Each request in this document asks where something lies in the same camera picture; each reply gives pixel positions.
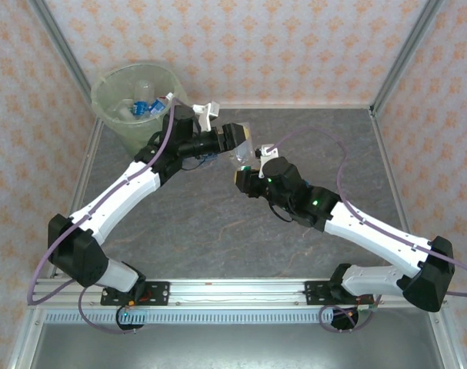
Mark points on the small clear bottle green cap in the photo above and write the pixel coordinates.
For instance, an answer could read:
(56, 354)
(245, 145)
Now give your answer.
(245, 151)

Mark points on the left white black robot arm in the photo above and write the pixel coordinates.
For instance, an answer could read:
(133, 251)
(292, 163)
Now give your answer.
(121, 200)

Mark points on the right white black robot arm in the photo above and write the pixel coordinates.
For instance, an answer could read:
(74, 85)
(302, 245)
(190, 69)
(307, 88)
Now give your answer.
(371, 234)

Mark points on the green-lined trash bin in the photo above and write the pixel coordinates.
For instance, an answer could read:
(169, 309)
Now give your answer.
(102, 92)

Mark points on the crushed clear bottle blue label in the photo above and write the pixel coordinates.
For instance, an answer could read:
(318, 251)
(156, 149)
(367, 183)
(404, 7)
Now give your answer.
(209, 157)

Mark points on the small base circuit board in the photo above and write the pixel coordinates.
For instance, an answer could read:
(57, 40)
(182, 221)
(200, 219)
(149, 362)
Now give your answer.
(365, 309)

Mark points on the grey metal front panel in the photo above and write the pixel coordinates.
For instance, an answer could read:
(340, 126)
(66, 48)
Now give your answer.
(233, 346)

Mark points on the aluminium back edge rail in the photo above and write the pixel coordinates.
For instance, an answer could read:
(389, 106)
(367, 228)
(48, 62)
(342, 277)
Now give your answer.
(294, 106)

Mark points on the aluminium side edge rail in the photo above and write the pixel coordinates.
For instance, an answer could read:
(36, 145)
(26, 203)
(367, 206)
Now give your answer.
(387, 153)
(91, 142)

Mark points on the aluminium front rail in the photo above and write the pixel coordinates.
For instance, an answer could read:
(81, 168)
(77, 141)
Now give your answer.
(237, 294)

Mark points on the aluminium corner frame post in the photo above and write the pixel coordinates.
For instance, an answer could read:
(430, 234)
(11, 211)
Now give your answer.
(62, 44)
(405, 54)

